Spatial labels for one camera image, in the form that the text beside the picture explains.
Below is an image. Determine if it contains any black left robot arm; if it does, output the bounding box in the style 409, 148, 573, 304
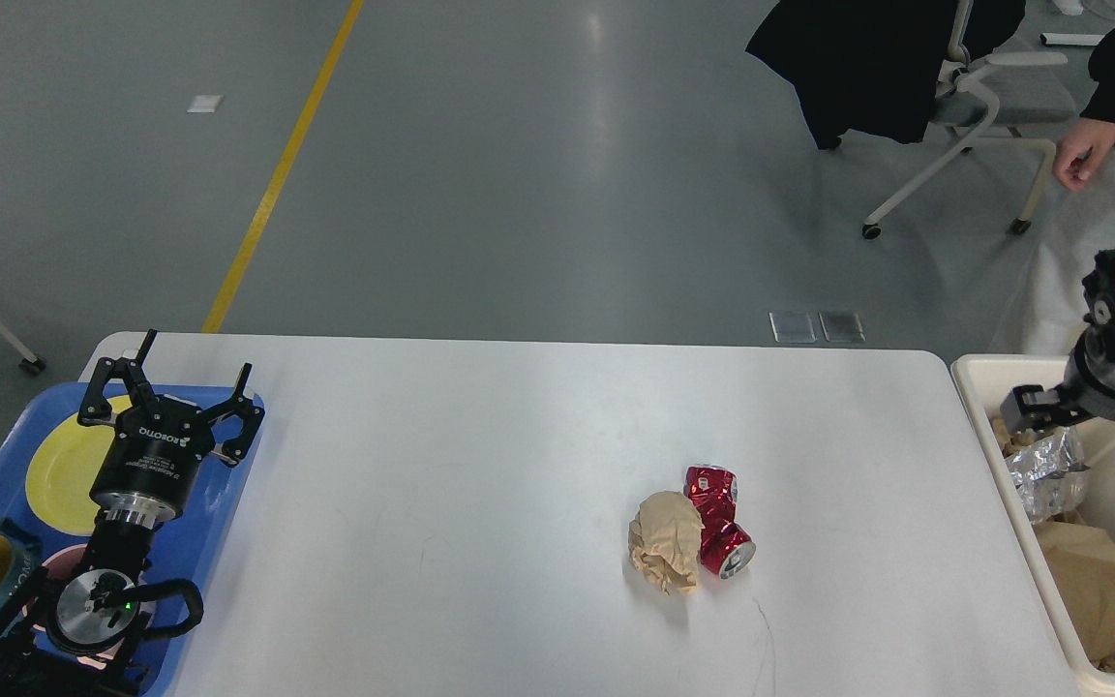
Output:
0, 332, 265, 696

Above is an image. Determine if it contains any passing person's hand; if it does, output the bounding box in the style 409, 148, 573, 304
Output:
1051, 118, 1115, 193

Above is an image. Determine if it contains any left floor socket plate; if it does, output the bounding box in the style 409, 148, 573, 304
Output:
768, 312, 818, 345

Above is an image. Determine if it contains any black jacket on chair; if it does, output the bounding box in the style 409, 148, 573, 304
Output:
745, 0, 1029, 151

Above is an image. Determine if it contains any white office chair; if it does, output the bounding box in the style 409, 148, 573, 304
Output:
861, 1, 1078, 241

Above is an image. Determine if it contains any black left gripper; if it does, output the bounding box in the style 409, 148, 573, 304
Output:
75, 329, 264, 524

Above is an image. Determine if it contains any floor socket plate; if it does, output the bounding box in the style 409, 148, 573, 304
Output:
768, 312, 818, 345
818, 312, 866, 343

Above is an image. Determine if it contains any aluminium foil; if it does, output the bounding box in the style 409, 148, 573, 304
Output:
1005, 427, 1092, 524

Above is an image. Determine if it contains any yellow plastic plate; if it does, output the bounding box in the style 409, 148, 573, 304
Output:
23, 384, 116, 538

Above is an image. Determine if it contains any crushed red can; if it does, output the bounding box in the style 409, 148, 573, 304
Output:
685, 465, 757, 581

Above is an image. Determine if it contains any right floor socket plate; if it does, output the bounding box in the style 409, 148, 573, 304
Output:
818, 312, 866, 343

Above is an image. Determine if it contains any brown paper bag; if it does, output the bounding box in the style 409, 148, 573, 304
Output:
1034, 521, 1115, 667

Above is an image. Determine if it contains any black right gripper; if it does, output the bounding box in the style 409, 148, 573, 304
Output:
1000, 333, 1115, 436

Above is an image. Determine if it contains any person in light trousers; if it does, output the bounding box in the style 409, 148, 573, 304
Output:
988, 28, 1115, 354

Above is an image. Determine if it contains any brown paper ball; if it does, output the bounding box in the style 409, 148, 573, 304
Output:
628, 491, 704, 596

